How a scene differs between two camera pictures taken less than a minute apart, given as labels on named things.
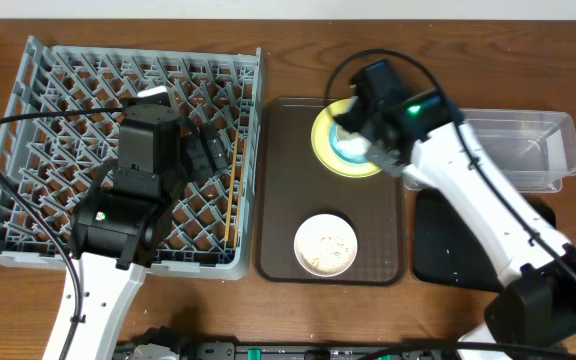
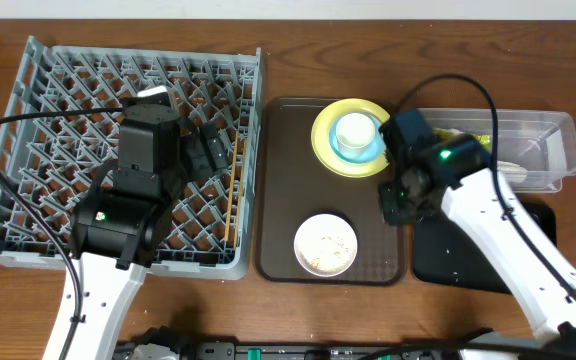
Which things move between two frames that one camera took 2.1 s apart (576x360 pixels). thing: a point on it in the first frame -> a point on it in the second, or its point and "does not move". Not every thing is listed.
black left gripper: x=191 y=151 does not move
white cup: x=353 y=144 does not move
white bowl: x=325 y=245 does not move
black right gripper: x=389 y=166 -> x=390 y=213
